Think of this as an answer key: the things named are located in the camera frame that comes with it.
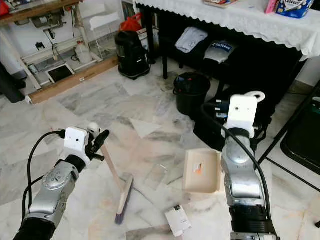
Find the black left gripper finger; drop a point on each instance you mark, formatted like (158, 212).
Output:
(102, 138)

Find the wooden broom purple bristles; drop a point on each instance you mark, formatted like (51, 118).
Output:
(124, 197)

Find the white paper card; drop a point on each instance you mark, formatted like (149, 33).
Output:
(178, 220)

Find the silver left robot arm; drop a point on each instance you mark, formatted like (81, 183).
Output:
(52, 187)

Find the black flat case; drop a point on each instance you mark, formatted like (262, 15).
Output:
(210, 127)

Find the silver blue packaged bag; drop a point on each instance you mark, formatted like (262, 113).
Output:
(220, 52)

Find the clear plastic sheet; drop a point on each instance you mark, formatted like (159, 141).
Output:
(155, 176)

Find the thin black stand leg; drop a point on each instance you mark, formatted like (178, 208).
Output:
(282, 130)

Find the long wooden plank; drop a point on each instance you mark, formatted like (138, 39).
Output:
(72, 80)

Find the folded grey cloth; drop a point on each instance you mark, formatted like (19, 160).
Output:
(191, 39)

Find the white framed dark tablet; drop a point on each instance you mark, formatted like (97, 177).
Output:
(60, 73)

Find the white plastic jug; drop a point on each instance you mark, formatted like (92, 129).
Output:
(83, 53)

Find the black square bin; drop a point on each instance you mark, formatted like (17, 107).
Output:
(302, 140)

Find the black canister vacuum cleaner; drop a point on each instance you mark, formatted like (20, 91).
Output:
(131, 55)

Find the table with white lace cloth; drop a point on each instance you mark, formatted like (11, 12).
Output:
(240, 20)

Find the flat colourful book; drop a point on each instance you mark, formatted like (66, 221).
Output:
(220, 2)

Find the pink packet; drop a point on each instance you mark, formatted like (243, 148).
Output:
(271, 5)

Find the red plastic bag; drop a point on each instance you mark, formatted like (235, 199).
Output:
(131, 23)

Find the blue white tissue pack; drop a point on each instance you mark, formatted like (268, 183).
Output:
(294, 7)

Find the red cloth item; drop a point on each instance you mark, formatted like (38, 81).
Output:
(4, 7)

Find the wooden top workbench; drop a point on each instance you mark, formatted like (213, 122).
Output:
(40, 11)

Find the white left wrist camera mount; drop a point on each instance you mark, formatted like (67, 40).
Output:
(76, 142)

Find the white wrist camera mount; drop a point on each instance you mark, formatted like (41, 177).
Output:
(242, 112)
(76, 142)

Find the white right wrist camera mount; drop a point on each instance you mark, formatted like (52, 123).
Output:
(242, 112)

